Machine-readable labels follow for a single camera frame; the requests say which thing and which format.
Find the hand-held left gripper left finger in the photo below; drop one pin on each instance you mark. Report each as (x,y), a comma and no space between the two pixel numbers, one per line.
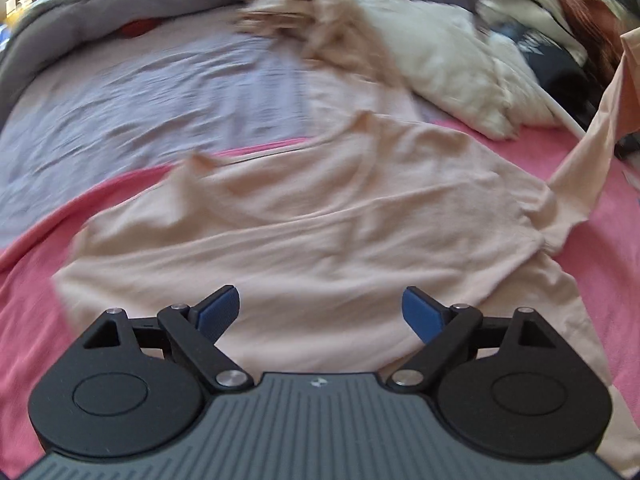
(220,310)

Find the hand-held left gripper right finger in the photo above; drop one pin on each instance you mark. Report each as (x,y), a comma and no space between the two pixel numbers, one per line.
(420,312)

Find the beige long-sleeve shirt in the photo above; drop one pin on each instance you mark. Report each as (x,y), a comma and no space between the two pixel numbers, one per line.
(325,220)

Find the lavender bed sheet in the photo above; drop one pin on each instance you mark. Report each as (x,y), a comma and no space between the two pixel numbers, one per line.
(150,95)

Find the white plastic tube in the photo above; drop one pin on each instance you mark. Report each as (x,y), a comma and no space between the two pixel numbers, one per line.
(565,115)

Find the cream padded jacket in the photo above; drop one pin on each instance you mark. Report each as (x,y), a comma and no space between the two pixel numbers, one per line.
(450,55)

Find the dark navy printed garment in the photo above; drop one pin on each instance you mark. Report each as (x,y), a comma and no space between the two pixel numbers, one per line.
(555,60)

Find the small red cloth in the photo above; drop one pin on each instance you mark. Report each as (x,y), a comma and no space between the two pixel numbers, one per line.
(140,29)

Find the tan satin garment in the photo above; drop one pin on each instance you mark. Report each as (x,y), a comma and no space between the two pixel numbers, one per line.
(330,25)

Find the grey leaf-print quilt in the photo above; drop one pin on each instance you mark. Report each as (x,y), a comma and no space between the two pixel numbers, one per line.
(100,0)

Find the brown plaid garment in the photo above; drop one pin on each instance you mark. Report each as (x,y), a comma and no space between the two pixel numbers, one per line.
(585,5)

